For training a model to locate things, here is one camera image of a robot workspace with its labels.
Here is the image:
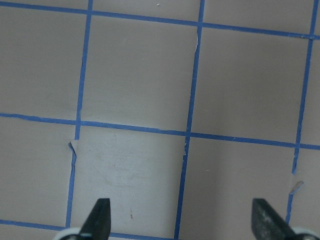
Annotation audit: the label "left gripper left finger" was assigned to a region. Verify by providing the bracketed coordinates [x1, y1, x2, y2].
[78, 198, 111, 240]

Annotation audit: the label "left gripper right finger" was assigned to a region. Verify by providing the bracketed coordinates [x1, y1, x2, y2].
[251, 198, 300, 240]

